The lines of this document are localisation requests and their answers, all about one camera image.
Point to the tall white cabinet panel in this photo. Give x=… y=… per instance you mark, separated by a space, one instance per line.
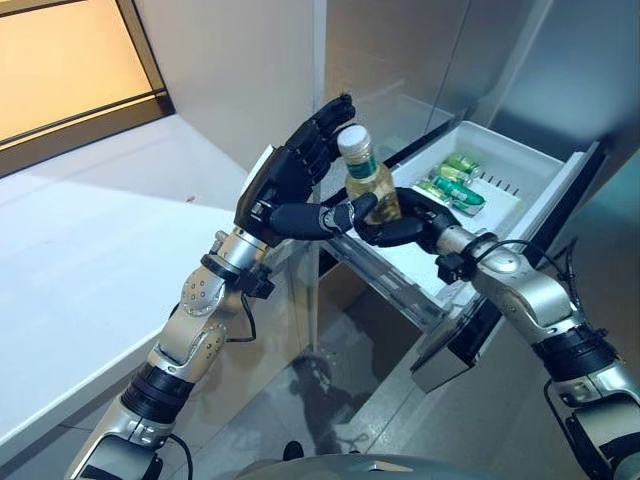
x=240 y=75

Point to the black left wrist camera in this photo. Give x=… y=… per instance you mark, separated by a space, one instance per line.
x=260 y=284

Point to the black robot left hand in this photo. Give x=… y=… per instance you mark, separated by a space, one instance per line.
x=290 y=175

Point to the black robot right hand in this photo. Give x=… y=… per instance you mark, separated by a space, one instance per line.
x=422 y=225

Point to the green drink can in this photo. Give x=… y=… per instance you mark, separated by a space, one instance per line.
x=462 y=196
x=465 y=164
x=429 y=189
x=450 y=174

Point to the amber window with dark frame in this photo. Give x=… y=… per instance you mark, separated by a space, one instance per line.
x=65 y=65

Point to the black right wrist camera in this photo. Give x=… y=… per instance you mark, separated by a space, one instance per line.
x=452 y=267

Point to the stainless steel fridge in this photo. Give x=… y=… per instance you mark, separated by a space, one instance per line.
x=400 y=60

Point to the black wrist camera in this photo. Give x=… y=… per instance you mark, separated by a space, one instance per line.
x=452 y=267
x=260 y=284

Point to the yellow tea bottle white cap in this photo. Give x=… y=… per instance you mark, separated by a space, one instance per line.
x=372 y=180

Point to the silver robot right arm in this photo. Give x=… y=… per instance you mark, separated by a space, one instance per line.
x=540 y=300

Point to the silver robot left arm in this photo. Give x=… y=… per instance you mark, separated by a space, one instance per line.
x=195 y=320

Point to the white fridge drawer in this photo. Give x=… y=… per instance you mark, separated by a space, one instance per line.
x=520 y=165

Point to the grey fridge enclosure panel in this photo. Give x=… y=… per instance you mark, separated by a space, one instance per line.
x=575 y=65

